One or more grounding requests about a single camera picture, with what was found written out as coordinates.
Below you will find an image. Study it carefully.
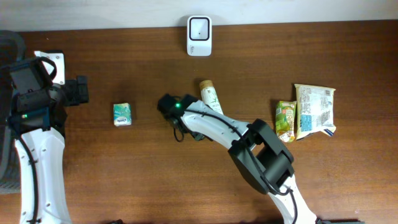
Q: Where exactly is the green snack stick packet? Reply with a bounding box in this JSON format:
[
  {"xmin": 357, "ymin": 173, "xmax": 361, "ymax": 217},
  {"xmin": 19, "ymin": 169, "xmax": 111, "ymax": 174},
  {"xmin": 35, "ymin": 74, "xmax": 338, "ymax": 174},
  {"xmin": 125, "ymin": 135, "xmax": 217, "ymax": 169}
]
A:
[{"xmin": 275, "ymin": 101, "xmax": 297, "ymax": 142}]

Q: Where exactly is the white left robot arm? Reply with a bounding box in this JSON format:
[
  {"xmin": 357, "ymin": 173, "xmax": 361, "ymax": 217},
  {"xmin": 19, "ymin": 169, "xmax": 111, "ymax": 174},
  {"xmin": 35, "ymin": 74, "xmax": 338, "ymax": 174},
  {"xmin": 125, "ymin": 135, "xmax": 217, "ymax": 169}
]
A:
[{"xmin": 5, "ymin": 57, "xmax": 89, "ymax": 223}]

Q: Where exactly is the white barcode scanner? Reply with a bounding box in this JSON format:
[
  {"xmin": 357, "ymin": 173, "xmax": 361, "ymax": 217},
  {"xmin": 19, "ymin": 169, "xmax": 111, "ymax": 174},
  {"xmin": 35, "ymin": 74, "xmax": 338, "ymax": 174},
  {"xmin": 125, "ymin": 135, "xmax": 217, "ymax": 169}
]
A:
[{"xmin": 187, "ymin": 16, "xmax": 212, "ymax": 57}]

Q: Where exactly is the white tube with gold cap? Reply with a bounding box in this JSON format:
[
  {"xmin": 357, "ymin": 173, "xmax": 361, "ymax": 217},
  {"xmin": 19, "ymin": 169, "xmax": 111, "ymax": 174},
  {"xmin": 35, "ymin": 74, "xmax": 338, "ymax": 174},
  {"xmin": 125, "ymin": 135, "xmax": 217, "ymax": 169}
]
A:
[{"xmin": 199, "ymin": 80, "xmax": 223, "ymax": 114}]

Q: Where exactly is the cream snack bag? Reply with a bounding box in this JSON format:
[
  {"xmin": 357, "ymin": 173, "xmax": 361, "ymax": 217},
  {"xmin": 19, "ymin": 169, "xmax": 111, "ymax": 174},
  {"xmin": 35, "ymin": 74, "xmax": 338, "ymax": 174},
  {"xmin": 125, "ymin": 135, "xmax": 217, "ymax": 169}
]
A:
[{"xmin": 294, "ymin": 84, "xmax": 336, "ymax": 140}]

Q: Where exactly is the dark grey plastic basket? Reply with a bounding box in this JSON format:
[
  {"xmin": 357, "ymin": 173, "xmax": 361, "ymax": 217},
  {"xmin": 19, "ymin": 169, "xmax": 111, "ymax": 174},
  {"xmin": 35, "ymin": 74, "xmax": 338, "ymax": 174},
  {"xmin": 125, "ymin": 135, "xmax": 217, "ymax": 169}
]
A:
[{"xmin": 1, "ymin": 30, "xmax": 26, "ymax": 195}]

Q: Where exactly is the teal tissue pack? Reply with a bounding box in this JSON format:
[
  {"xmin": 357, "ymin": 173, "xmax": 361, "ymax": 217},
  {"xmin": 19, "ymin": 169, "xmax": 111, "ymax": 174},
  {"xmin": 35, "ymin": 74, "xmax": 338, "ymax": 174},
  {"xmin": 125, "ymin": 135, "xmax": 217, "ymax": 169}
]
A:
[{"xmin": 113, "ymin": 103, "xmax": 132, "ymax": 127}]

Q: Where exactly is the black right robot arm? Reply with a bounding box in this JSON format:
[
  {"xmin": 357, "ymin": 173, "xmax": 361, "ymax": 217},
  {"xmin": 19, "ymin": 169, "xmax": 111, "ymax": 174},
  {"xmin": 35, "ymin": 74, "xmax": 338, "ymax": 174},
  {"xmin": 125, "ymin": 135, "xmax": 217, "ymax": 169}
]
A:
[{"xmin": 157, "ymin": 94, "xmax": 321, "ymax": 224}]

